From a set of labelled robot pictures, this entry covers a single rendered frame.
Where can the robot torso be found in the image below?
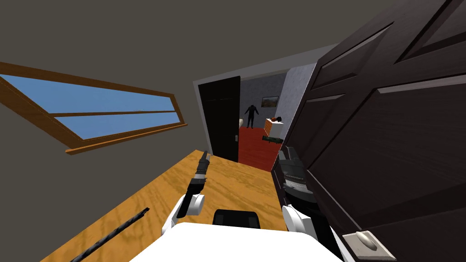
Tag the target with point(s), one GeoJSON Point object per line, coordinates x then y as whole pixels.
{"type": "Point", "coordinates": [233, 243]}

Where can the silver door knob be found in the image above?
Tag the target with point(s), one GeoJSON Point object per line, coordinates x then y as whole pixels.
{"type": "Point", "coordinates": [367, 244]}

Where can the framed wall picture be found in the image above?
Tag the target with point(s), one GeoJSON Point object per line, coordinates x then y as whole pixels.
{"type": "Point", "coordinates": [269, 102]}

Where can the black door leaf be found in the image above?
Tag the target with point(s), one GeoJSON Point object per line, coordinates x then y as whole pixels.
{"type": "Point", "coordinates": [220, 120]}

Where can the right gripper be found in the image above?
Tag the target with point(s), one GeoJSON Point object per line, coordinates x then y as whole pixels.
{"type": "Point", "coordinates": [290, 163]}

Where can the wooden framed window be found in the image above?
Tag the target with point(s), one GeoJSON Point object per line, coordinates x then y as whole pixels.
{"type": "Point", "coordinates": [94, 109]}

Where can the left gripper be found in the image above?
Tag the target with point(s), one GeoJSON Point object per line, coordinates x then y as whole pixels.
{"type": "Point", "coordinates": [202, 166]}

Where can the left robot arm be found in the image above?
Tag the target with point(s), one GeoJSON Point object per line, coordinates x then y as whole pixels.
{"type": "Point", "coordinates": [193, 203]}

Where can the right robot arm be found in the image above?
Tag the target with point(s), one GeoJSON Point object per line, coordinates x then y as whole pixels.
{"type": "Point", "coordinates": [300, 203]}

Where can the dark brown panelled door leaf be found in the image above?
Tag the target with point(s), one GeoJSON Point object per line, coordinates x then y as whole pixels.
{"type": "Point", "coordinates": [393, 145]}

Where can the black human figure statue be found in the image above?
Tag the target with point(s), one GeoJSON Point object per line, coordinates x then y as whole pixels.
{"type": "Point", "coordinates": [251, 114]}

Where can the white and orange dresser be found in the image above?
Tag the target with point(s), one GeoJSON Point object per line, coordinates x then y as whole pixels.
{"type": "Point", "coordinates": [273, 126]}

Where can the black thin rod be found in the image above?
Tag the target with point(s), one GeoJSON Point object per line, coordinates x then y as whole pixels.
{"type": "Point", "coordinates": [109, 234]}

